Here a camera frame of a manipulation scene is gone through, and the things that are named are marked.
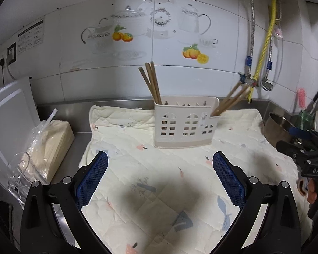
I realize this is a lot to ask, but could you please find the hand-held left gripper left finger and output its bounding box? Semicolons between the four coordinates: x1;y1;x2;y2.
20;151;109;254

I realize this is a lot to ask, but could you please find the short braided metal hose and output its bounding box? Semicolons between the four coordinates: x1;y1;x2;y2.
265;5;281;82

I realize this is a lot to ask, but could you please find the white wall notice sticker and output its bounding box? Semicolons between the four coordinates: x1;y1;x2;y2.
17;18;45;55

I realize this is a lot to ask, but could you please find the black wall socket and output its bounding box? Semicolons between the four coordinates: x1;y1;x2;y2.
7;42;18;64

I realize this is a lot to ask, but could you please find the beige plastic chopstick holder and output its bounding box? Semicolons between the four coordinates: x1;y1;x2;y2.
154;97;220;149

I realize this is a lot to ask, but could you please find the stainless steel pot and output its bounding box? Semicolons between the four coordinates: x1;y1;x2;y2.
264;112;298;149

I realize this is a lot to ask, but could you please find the person's right hand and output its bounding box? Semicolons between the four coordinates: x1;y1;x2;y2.
306;178;318;204

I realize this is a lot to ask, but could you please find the cream printed quilted cloth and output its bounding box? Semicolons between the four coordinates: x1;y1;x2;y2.
78;105;313;254

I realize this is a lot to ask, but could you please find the clear plastic bag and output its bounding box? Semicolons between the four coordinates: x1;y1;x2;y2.
29;108;59;164

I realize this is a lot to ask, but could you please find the white plastic board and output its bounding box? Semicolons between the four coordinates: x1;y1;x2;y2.
0;77;41;188

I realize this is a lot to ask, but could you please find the yellow gas hose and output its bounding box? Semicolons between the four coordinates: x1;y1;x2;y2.
248;0;277;104

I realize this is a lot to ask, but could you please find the clear plastic cup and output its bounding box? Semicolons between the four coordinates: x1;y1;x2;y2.
7;151;43;204

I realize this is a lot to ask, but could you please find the long braided metal hose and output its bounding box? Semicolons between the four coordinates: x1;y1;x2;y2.
245;0;255;77

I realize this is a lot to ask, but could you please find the stack of beige paper napkins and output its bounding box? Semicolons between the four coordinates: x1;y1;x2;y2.
21;120;75;183

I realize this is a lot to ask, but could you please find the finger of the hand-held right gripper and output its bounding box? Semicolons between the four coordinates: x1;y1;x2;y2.
289;126;318;143
276;140;308;162

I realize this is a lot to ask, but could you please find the green utensil cup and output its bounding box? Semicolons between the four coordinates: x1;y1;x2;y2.
298;110;316;130

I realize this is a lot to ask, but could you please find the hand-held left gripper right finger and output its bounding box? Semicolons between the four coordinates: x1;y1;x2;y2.
209;151;303;254

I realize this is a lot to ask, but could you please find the pink bottle brush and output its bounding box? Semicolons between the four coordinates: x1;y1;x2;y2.
297;88;306;112

